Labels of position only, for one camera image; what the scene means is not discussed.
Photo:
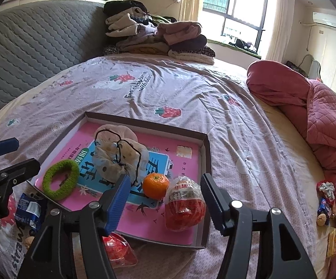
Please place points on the yellow snack packet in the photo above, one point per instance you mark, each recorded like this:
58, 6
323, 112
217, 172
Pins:
332, 241

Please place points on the shallow brown cardboard box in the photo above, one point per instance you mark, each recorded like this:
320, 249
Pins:
162, 130

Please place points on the small snack pile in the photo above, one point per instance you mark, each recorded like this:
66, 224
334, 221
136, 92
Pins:
324, 203

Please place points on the strawberry print bed sheet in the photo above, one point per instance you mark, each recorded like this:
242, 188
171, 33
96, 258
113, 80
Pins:
185, 93

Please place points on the white curved chair back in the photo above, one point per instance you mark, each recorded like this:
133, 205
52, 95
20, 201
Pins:
313, 66

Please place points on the green fuzzy hair scrunchie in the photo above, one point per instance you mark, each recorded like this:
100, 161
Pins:
74, 174

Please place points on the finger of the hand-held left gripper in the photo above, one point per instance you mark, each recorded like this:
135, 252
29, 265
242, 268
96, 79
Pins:
16, 168
3, 146

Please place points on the beige scrunchie with black trim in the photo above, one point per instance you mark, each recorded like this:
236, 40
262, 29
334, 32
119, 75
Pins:
109, 151

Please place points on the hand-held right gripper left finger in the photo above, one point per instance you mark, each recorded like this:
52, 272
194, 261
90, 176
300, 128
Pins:
118, 203

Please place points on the window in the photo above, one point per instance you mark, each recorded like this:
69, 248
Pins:
231, 5

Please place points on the pink quilt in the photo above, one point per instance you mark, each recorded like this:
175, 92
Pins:
316, 116

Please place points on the red snack packet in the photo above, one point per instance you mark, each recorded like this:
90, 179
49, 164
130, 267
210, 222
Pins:
118, 250
185, 206

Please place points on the blue snack packet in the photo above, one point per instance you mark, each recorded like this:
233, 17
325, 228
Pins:
28, 209

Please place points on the dark bag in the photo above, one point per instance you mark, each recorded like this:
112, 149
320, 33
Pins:
294, 65

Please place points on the orange tangerine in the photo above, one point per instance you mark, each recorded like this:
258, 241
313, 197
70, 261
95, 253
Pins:
155, 184

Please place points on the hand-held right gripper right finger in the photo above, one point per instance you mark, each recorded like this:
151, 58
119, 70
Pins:
211, 200

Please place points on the dark clothes heap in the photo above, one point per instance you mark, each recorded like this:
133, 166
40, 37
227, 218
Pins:
245, 45

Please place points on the white air conditioner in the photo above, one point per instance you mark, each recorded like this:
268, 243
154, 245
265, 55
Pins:
326, 19

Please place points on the pile of folded clothes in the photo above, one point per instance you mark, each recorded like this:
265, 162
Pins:
156, 35

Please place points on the grey quilted headboard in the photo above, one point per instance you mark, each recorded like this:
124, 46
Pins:
40, 40

